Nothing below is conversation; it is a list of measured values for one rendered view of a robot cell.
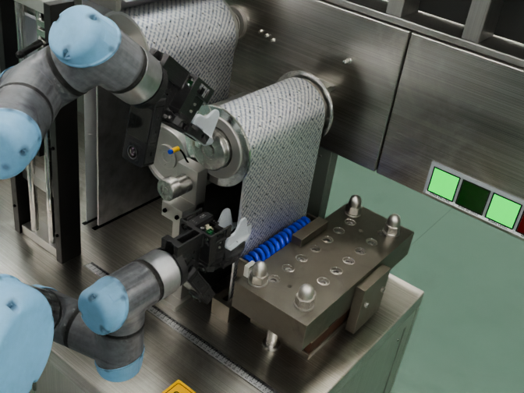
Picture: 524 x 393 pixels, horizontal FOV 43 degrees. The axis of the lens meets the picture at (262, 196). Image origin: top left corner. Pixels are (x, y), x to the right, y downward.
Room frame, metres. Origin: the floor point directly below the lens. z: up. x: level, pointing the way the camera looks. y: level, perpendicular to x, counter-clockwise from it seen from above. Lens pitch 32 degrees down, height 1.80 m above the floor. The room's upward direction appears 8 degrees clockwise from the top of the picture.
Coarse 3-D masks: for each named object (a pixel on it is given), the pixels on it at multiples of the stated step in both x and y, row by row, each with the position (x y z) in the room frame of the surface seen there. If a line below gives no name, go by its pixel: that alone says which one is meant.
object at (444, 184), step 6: (438, 174) 1.12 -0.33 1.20; (444, 174) 1.11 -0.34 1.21; (432, 180) 1.12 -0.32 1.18; (438, 180) 1.12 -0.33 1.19; (444, 180) 1.11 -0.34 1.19; (450, 180) 1.11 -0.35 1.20; (456, 180) 1.10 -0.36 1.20; (432, 186) 1.12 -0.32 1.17; (438, 186) 1.12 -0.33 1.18; (444, 186) 1.11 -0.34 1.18; (450, 186) 1.10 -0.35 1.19; (438, 192) 1.11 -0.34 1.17; (444, 192) 1.11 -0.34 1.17; (450, 192) 1.10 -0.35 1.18; (450, 198) 1.10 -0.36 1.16
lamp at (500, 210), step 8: (496, 200) 1.06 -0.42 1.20; (504, 200) 1.05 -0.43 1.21; (496, 208) 1.05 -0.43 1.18; (504, 208) 1.05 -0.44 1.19; (512, 208) 1.04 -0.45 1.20; (488, 216) 1.06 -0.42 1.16; (496, 216) 1.05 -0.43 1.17; (504, 216) 1.04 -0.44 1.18; (512, 216) 1.04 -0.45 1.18; (504, 224) 1.04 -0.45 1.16; (512, 224) 1.03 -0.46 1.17
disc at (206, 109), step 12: (204, 108) 1.03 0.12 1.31; (216, 108) 1.01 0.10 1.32; (228, 120) 1.00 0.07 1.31; (240, 132) 0.98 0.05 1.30; (240, 144) 0.98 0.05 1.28; (192, 156) 1.04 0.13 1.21; (240, 168) 0.98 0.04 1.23; (216, 180) 1.00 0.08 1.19; (228, 180) 0.99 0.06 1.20; (240, 180) 0.97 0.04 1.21
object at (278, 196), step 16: (288, 160) 1.09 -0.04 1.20; (304, 160) 1.14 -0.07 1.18; (256, 176) 1.01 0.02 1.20; (272, 176) 1.05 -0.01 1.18; (288, 176) 1.10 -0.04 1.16; (304, 176) 1.15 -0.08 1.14; (256, 192) 1.01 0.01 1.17; (272, 192) 1.06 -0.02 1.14; (288, 192) 1.11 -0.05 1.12; (304, 192) 1.16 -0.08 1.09; (240, 208) 0.98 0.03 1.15; (256, 208) 1.02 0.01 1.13; (272, 208) 1.07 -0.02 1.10; (288, 208) 1.11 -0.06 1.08; (304, 208) 1.17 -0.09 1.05; (256, 224) 1.03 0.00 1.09; (272, 224) 1.07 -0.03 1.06; (288, 224) 1.12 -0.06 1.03; (256, 240) 1.03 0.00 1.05; (240, 256) 1.00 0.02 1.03
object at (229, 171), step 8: (320, 96) 1.20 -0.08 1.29; (224, 120) 1.00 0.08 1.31; (224, 128) 1.00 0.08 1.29; (232, 136) 0.99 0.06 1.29; (192, 144) 1.03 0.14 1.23; (232, 144) 0.98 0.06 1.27; (232, 152) 0.98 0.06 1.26; (240, 152) 0.98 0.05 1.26; (232, 160) 0.98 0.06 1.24; (240, 160) 0.97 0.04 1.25; (224, 168) 0.99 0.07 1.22; (232, 168) 0.98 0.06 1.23; (216, 176) 1.00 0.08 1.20; (224, 176) 0.99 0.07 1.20
